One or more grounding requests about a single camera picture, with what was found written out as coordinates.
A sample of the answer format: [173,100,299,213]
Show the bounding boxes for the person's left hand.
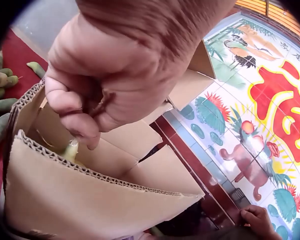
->
[44,0,237,151]

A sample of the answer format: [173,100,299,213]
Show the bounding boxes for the person's right hand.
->
[240,205,277,240]

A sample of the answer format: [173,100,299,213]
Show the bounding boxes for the person's left thumb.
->
[44,75,101,151]

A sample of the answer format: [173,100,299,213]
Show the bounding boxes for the person's right fingers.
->
[240,209,259,227]

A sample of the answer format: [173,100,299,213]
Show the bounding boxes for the pale peeled radish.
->
[61,139,87,167]

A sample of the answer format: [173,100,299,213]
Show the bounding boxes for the pile of green radishes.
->
[0,50,48,155]

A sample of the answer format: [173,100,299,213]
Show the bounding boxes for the red cloth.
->
[0,27,49,213]

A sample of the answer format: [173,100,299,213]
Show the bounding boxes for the colourful tiled mural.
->
[162,11,300,240]

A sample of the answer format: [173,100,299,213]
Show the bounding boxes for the brown cardboard box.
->
[2,40,217,240]

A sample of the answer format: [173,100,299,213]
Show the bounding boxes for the orange slatted panel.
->
[234,0,300,43]

